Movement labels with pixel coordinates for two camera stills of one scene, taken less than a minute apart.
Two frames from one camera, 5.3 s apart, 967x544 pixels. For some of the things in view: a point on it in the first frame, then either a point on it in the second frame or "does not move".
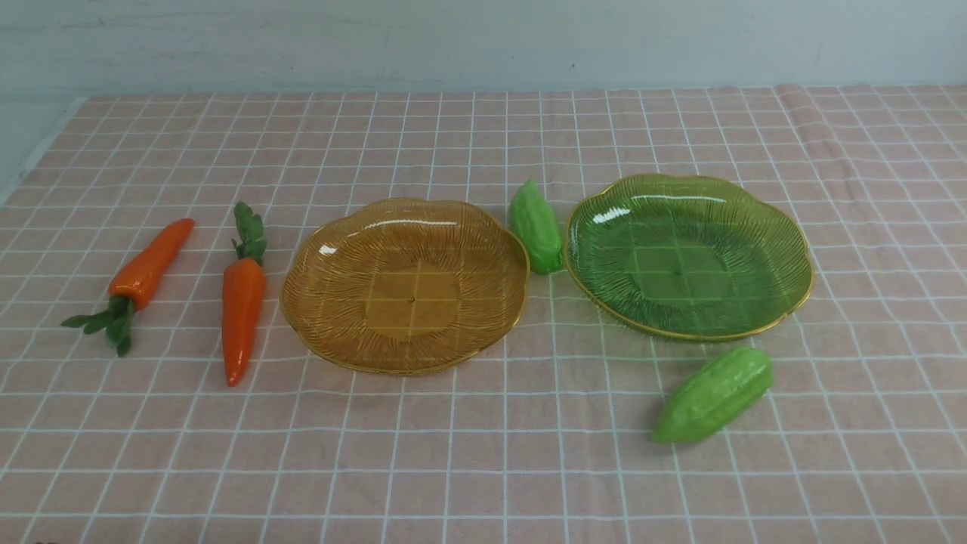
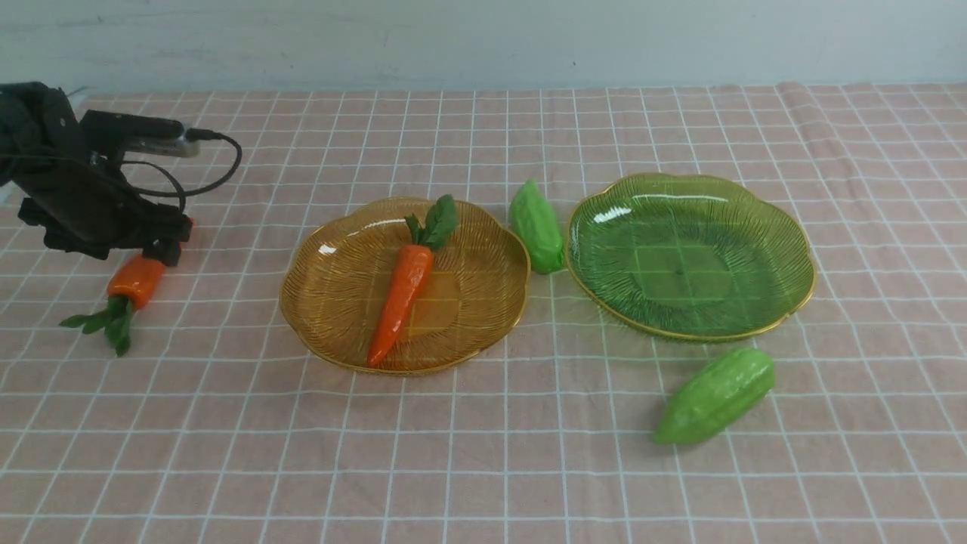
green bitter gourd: (535, 223) does not move
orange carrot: (243, 289) → (409, 282)
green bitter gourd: (715, 394) does not move
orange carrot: (137, 283) does not move
